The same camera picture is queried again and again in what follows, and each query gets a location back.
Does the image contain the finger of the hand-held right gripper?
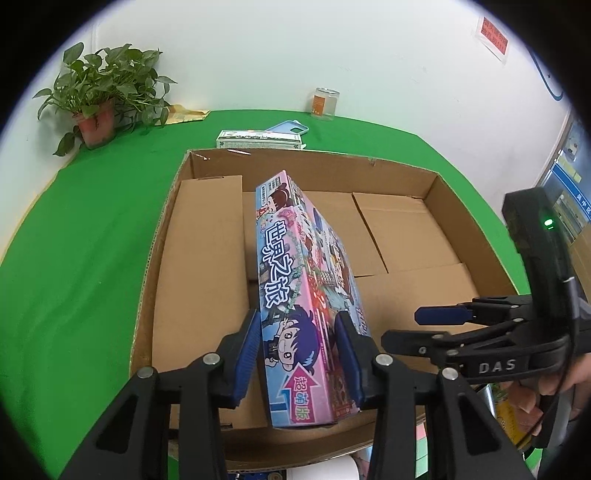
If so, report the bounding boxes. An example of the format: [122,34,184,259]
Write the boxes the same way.
[414,295,537,326]
[380,318,571,370]

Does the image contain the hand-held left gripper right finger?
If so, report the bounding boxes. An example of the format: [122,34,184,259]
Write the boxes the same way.
[333,311,536,480]

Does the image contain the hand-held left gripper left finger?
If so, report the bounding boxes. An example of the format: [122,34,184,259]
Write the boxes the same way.
[58,308,263,480]

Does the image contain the pink cartoon board game box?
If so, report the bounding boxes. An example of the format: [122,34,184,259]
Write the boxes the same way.
[255,170,373,430]

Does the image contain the large cardboard box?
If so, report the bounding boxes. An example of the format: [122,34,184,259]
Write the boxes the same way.
[128,148,532,467]

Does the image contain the person's right hand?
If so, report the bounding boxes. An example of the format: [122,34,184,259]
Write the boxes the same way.
[505,353,591,423]

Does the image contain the blue labelled panel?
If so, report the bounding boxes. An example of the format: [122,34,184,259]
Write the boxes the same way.
[540,108,591,245]

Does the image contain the pastel puzzle cube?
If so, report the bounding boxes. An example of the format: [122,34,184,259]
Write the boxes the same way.
[413,418,433,479]

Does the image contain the yellow snack packet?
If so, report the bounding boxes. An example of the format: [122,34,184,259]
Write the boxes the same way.
[475,382,542,449]

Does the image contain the green table cloth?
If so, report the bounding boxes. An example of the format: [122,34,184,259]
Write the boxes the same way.
[0,108,534,480]

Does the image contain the flat green white box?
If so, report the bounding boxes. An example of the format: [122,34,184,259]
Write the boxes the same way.
[216,130,306,150]

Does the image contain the blue phone case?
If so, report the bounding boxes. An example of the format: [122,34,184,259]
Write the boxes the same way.
[264,119,311,136]

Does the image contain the glass jar orange label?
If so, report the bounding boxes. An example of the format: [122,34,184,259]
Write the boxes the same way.
[310,87,340,121]

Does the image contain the yellow paper envelope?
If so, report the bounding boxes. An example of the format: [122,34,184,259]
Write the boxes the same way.
[165,105,211,125]

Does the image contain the potted green plant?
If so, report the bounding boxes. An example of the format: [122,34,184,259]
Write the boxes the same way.
[33,42,178,157]

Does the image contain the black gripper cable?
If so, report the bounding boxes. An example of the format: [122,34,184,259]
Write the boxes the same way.
[515,276,583,450]

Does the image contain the blue wall cable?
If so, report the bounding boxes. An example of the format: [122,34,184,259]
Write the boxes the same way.
[529,46,565,102]

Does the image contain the red wall sign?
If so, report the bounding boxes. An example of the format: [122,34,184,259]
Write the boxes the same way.
[473,16,511,61]

